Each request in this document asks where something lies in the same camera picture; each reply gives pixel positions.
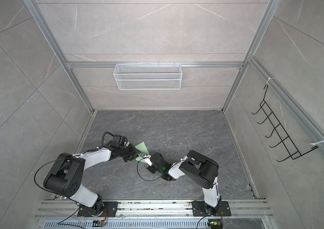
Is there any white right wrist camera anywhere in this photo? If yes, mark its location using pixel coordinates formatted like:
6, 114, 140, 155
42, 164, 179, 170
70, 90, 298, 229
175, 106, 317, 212
141, 153, 153, 167

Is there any light green paper sheet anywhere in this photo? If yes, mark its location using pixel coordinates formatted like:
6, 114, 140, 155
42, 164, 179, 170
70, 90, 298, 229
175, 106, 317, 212
135, 142, 149, 163

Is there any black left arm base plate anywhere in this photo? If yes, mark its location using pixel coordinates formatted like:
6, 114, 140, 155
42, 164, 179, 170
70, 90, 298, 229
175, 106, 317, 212
77, 201, 119, 217

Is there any right small circuit board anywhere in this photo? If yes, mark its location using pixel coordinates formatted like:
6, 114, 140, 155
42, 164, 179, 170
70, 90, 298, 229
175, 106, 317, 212
207, 220, 223, 229

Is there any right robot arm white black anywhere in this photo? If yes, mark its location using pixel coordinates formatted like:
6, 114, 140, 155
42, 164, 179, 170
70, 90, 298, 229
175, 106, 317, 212
141, 150, 221, 215

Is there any small circuit board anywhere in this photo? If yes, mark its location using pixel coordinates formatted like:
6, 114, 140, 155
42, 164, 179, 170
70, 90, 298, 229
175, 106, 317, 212
207, 220, 223, 229
92, 219, 107, 227

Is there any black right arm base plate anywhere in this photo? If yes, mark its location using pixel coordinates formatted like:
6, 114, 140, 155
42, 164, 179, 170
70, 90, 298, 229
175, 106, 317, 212
191, 200, 232, 217

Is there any black wire hook rack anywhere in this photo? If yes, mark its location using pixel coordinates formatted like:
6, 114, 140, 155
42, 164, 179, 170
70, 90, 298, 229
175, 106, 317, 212
252, 85, 318, 162

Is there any left small circuit board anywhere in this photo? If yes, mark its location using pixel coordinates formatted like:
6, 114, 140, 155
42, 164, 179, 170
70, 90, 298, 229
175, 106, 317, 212
92, 219, 107, 227

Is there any white wire mesh basket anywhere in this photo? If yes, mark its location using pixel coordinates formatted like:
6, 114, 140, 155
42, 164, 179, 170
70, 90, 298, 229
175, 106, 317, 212
113, 64, 183, 90

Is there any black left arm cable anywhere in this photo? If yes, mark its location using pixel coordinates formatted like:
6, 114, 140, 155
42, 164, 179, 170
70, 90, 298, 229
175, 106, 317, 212
101, 131, 116, 148

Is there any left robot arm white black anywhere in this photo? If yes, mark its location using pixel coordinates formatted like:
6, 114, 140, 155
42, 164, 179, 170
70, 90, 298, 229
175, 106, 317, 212
43, 132, 141, 216

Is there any aluminium frame rail front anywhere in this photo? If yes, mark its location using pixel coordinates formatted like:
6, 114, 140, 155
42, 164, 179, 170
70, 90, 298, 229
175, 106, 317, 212
34, 199, 273, 219

